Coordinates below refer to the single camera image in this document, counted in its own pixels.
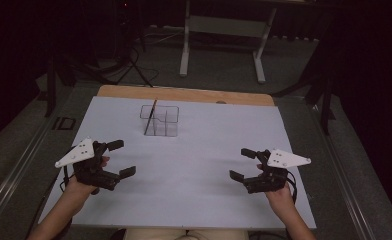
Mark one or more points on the black tripod stand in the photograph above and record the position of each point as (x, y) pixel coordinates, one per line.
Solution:
(130, 60)

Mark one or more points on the person's left hand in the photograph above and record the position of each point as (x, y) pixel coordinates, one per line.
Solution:
(84, 186)

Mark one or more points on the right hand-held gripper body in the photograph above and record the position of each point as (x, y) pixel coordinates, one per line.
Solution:
(267, 180)

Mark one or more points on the grey metal stand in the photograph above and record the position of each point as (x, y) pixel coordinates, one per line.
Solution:
(224, 26)

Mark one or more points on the metal floor rail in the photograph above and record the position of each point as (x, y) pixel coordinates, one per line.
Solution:
(344, 173)
(10, 180)

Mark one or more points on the person's right hand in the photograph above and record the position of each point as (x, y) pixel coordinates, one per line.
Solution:
(280, 200)

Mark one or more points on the clear acrylic divided holder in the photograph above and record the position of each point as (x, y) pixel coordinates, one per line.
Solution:
(165, 125)

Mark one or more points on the dark pencil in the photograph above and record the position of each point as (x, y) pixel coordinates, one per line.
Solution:
(150, 116)

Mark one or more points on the black metal stand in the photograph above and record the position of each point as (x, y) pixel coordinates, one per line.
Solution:
(324, 96)

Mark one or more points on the black square floor frame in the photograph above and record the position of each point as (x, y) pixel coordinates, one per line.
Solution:
(64, 123)

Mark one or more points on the white table cover sheet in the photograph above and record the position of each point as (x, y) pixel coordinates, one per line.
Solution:
(190, 173)

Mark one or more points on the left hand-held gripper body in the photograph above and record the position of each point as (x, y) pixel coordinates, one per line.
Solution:
(90, 171)

